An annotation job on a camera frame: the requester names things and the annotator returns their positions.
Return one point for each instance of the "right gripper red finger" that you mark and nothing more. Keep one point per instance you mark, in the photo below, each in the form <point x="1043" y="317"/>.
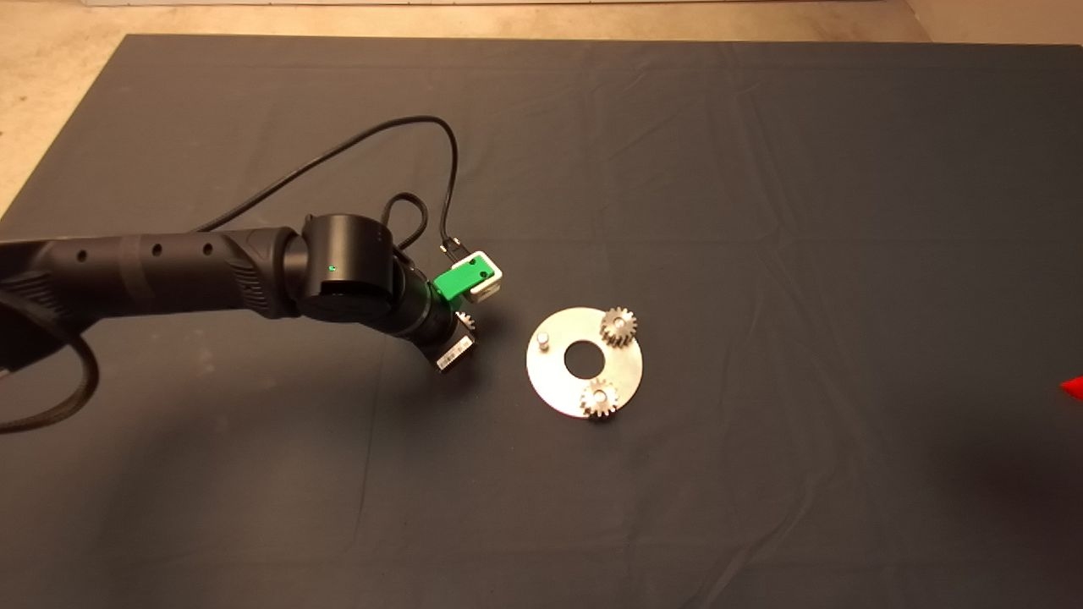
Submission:
<point x="1074" y="388"/>

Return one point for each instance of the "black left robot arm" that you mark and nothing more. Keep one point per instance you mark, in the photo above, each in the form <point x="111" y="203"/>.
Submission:
<point x="169" y="271"/>

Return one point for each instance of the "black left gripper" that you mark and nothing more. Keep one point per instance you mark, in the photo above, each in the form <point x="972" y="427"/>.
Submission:
<point x="448" y="348"/>

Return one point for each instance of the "dark grey table cloth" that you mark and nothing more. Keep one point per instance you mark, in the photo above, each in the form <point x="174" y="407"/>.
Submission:
<point x="677" y="507"/>

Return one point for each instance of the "green left camera mount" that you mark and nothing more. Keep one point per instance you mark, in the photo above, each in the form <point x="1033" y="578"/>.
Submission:
<point x="457" y="281"/>

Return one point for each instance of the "small steel planetary gear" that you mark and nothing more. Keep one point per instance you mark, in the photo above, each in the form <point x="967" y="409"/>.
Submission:
<point x="590" y="405"/>
<point x="466" y="321"/>
<point x="611" y="335"/>

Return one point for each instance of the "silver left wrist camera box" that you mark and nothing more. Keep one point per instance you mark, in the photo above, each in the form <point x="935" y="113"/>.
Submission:
<point x="491" y="286"/>

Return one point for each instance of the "round metal carrier plate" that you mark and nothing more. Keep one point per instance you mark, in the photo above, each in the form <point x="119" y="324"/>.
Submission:
<point x="554" y="385"/>

